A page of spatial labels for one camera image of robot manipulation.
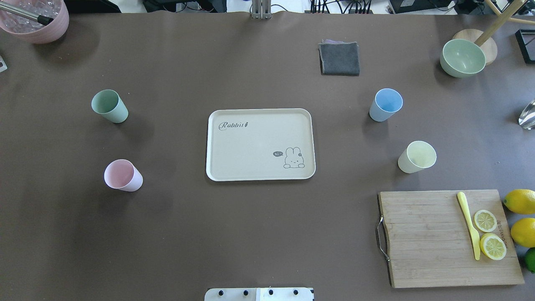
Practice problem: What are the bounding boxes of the pink cup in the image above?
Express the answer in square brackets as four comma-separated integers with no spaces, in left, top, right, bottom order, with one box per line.
[104,159,143,192]

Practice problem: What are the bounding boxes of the cream yellow cup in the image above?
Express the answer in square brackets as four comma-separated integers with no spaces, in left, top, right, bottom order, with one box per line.
[397,140,436,173]

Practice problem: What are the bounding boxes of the cream rabbit tray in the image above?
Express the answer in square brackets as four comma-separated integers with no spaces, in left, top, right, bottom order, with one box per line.
[206,108,316,181]

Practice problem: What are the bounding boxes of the grey folded cloth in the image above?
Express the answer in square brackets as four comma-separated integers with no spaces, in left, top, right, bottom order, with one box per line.
[318,39,360,76]

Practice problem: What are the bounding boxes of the blue cup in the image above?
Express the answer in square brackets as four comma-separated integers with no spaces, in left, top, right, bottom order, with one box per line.
[369,88,403,122]

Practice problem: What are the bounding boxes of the green cup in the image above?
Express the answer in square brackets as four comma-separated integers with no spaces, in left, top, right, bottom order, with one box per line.
[91,89,129,123]

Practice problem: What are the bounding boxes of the wooden cutting board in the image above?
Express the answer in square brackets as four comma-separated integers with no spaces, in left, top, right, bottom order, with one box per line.
[378,190,524,289]

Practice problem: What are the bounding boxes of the green bowl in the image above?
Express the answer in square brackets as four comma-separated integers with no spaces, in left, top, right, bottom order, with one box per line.
[440,39,487,78]

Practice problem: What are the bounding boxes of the yellow plastic knife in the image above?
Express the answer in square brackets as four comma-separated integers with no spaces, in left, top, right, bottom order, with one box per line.
[457,191,481,260]

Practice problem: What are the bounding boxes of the lemon slice upper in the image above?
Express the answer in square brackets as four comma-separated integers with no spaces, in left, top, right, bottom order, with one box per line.
[473,209,497,233]

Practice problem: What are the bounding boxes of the lemon slice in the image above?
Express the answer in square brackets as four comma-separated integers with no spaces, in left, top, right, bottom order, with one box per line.
[473,209,497,233]
[479,233,507,260]

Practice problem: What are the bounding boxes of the wooden cup stand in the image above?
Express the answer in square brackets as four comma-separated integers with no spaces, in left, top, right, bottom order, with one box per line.
[453,0,534,66]

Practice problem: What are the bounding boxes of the lemon slice lower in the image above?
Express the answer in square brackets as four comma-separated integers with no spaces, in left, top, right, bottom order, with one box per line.
[479,233,507,260]

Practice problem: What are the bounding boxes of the whole lemon upper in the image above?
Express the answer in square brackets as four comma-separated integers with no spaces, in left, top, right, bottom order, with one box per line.
[503,189,535,214]

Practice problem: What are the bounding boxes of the whole lemon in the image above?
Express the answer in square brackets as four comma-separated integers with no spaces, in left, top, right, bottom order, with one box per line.
[503,189,535,214]
[510,217,535,248]

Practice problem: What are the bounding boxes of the steel muddler black tip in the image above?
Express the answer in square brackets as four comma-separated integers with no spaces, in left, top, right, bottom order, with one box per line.
[0,1,54,26]

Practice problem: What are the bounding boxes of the steel ice scoop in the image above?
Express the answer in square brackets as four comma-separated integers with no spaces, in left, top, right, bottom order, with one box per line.
[518,99,535,130]

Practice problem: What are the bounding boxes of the whole lemon lower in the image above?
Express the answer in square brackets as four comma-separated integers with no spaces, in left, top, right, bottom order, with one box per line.
[510,217,535,248]

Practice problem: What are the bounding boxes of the pink bowl with ice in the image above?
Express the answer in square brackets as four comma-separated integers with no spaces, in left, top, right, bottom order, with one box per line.
[0,0,69,44]

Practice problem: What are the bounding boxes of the green lime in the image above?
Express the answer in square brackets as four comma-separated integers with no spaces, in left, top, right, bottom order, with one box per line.
[524,247,535,274]

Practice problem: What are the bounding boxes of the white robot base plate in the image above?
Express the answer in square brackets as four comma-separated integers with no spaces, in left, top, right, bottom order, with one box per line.
[204,287,315,301]

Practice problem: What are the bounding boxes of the black picture frame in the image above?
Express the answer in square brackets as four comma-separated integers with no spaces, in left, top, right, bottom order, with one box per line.
[515,29,535,64]

